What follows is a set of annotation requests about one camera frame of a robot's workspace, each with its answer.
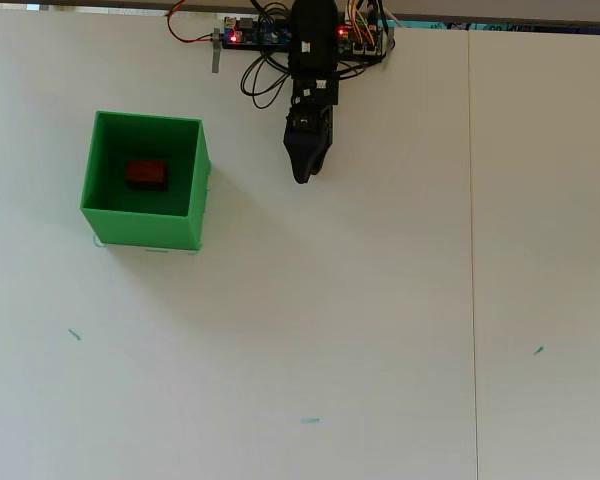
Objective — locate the blue circuit board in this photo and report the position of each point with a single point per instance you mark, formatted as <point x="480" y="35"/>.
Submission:
<point x="260" y="32"/>

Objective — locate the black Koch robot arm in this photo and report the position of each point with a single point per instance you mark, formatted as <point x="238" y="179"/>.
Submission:
<point x="312" y="30"/>

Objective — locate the green square plastic bin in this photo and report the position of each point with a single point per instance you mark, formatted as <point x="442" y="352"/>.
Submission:
<point x="130" y="230"/>

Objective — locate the red rectangular block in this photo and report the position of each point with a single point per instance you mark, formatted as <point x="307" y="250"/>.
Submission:
<point x="145" y="172"/>

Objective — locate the small motor driver board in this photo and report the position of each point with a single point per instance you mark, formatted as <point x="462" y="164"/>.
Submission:
<point x="347" y="37"/>

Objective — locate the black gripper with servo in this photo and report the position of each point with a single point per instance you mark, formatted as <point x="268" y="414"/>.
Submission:
<point x="305" y="120"/>

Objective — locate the grey table clamp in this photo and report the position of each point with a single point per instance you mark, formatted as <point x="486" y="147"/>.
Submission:
<point x="215" y="52"/>

